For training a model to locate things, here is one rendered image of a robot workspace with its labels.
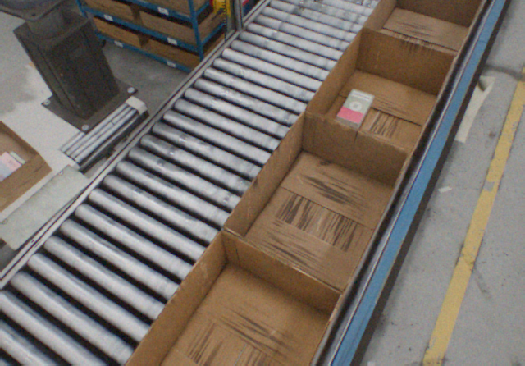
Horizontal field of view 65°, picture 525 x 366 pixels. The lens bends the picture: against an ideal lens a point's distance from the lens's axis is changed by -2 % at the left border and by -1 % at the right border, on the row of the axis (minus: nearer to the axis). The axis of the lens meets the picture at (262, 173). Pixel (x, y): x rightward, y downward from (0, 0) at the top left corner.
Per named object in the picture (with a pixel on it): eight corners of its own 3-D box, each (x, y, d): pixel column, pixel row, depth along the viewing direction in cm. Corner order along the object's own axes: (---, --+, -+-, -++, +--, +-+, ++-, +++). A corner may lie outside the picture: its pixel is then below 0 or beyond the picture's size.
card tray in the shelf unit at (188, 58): (152, 52, 264) (148, 38, 255) (179, 25, 278) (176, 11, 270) (203, 70, 251) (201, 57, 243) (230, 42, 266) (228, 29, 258)
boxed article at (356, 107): (335, 123, 126) (336, 116, 123) (351, 96, 132) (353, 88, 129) (357, 131, 124) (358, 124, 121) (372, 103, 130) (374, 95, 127)
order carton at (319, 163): (301, 148, 122) (303, 108, 108) (396, 189, 113) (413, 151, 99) (228, 257, 104) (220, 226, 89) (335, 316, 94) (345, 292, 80)
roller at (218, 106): (189, 93, 162) (187, 83, 158) (308, 142, 146) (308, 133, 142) (182, 101, 160) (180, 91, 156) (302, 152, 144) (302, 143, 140)
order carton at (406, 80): (353, 68, 140) (362, 25, 126) (439, 98, 131) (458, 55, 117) (301, 148, 122) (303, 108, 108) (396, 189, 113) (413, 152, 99)
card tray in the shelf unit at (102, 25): (97, 29, 279) (92, 16, 271) (127, 6, 293) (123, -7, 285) (141, 48, 266) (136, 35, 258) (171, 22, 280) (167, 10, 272)
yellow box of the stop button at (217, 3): (221, 5, 177) (218, -11, 171) (237, 10, 174) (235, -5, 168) (201, 23, 170) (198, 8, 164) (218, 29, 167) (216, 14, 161)
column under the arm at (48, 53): (41, 105, 155) (-9, 32, 128) (93, 66, 166) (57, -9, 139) (85, 134, 146) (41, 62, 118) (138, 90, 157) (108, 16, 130)
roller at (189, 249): (98, 190, 138) (93, 183, 134) (228, 263, 122) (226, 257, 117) (89, 202, 136) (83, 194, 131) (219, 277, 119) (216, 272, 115)
